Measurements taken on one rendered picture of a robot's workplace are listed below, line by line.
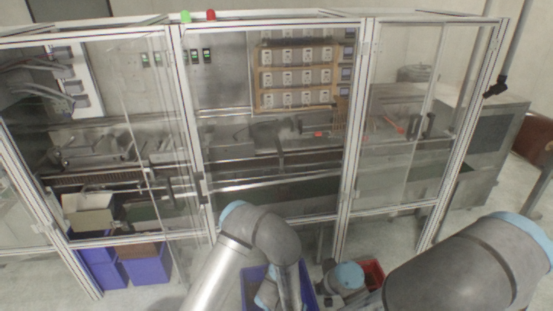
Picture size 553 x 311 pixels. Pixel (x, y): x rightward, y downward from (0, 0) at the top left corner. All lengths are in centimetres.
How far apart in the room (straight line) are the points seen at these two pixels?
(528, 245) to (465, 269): 12
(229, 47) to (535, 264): 167
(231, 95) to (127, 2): 315
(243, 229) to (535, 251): 67
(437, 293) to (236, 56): 163
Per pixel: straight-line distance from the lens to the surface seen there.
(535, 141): 291
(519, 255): 52
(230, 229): 88
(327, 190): 188
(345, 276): 98
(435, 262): 47
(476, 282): 46
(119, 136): 208
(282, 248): 86
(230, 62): 183
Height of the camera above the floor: 189
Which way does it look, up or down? 29 degrees down
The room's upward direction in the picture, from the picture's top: 1 degrees counter-clockwise
